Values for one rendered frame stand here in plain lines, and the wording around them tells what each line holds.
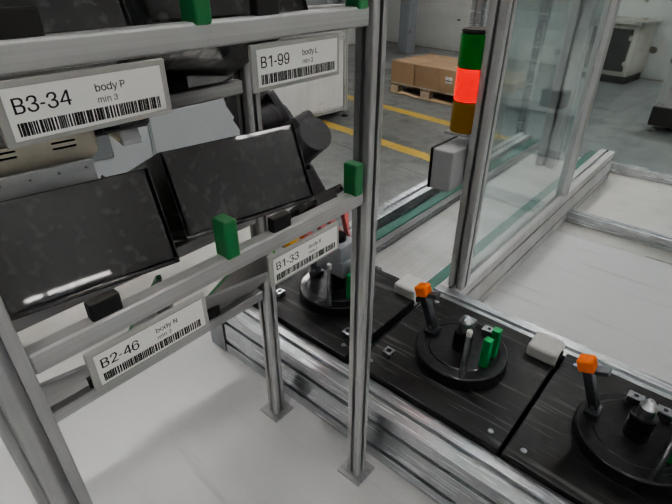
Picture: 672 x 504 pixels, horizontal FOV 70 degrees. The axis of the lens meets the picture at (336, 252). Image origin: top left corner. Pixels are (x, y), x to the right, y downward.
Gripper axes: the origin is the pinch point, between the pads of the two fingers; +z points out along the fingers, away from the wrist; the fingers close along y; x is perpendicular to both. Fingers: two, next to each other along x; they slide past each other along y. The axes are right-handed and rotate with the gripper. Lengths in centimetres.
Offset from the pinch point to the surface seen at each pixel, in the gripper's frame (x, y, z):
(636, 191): -7, 118, 35
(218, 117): 254, 175, -126
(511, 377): -18.8, 0.6, 29.7
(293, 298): 10.8, -6.6, 4.8
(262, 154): -29.4, -28.1, -11.7
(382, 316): -1.1, -0.2, 14.9
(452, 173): -18.3, 13.4, -1.0
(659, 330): -23, 44, 48
